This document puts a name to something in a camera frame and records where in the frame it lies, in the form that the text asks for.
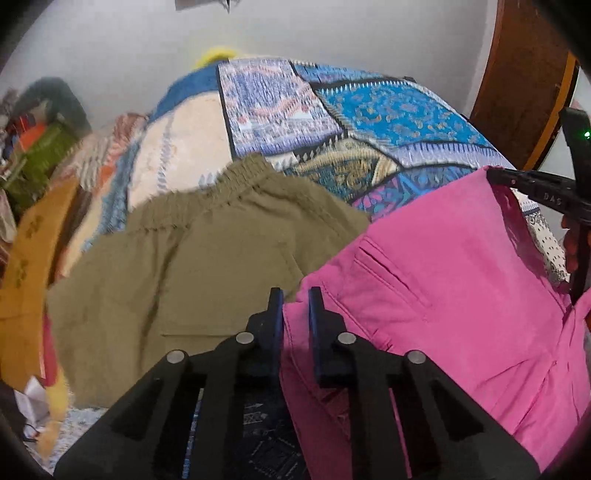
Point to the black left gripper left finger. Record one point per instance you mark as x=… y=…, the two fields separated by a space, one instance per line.
x=184 y=418

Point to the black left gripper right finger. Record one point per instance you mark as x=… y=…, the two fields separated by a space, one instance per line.
x=409 y=419

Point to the pink pants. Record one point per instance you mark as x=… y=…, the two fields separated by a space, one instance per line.
x=456 y=275

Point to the person's right hand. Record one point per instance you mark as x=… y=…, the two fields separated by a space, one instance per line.
x=570 y=243

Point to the brown wooden door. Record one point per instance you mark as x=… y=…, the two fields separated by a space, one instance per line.
x=530 y=76

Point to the olive green shorts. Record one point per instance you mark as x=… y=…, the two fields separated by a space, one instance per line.
x=187 y=271

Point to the blue patchwork bedspread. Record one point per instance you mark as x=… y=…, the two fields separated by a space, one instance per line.
x=376 y=142

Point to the orange wooden headboard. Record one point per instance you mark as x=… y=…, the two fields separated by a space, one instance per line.
x=26 y=345

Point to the green patterned bag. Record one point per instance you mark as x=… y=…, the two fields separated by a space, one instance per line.
x=39 y=151

